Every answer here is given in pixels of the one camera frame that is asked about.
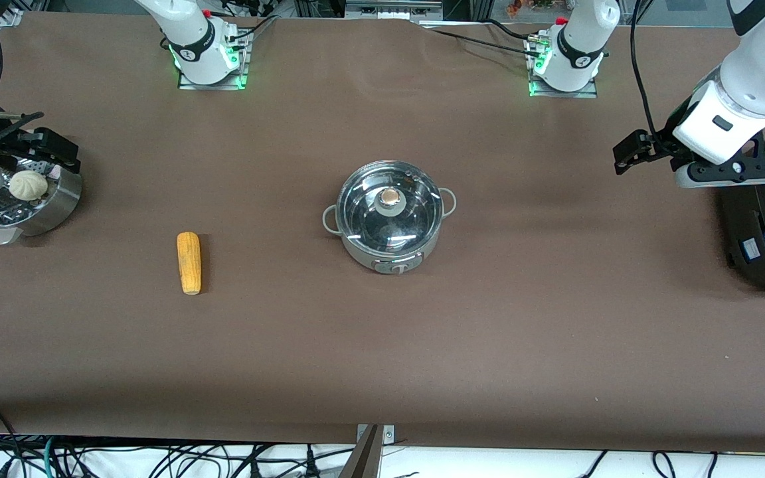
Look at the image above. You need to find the yellow corn cob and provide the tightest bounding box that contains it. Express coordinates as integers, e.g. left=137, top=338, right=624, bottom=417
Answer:
left=177, top=232, right=203, bottom=295

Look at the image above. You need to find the glass pot lid with knob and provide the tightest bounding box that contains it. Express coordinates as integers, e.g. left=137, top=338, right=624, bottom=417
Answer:
left=337, top=160, right=442, bottom=257

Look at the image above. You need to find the grey electric pot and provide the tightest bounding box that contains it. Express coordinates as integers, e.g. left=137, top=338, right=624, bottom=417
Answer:
left=322, top=159, right=458, bottom=276

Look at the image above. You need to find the white steamed bun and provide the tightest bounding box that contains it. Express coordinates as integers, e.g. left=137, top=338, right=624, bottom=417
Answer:
left=9, top=170, right=48, bottom=202

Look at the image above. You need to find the shiny metal steamer bowl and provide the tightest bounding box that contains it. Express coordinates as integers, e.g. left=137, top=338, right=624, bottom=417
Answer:
left=0, top=156, right=84, bottom=246

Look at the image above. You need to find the black round appliance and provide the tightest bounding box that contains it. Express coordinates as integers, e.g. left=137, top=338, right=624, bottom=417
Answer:
left=718, top=130, right=765, bottom=294

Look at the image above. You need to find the brown table cover sheet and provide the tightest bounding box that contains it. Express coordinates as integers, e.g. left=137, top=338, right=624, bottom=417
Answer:
left=0, top=10, right=765, bottom=452

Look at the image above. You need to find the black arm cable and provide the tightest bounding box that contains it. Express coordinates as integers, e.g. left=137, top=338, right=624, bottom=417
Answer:
left=630, top=0, right=663, bottom=143

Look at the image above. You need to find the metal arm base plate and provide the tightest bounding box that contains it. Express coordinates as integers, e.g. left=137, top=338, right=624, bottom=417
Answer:
left=177, top=28, right=250, bottom=91
left=526, top=35, right=600, bottom=100

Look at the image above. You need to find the black base cable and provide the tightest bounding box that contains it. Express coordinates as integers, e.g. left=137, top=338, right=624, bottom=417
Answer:
left=422, top=19, right=546, bottom=57
left=220, top=12, right=280, bottom=44

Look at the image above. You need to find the aluminium frame rail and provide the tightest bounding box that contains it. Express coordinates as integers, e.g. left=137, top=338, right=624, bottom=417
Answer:
left=345, top=0, right=444, bottom=22

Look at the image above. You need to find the green cable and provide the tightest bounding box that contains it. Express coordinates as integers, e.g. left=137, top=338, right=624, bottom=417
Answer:
left=41, top=437, right=59, bottom=478

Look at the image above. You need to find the metal table edge bracket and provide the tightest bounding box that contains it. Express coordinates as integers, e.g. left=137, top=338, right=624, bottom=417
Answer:
left=338, top=424, right=396, bottom=478

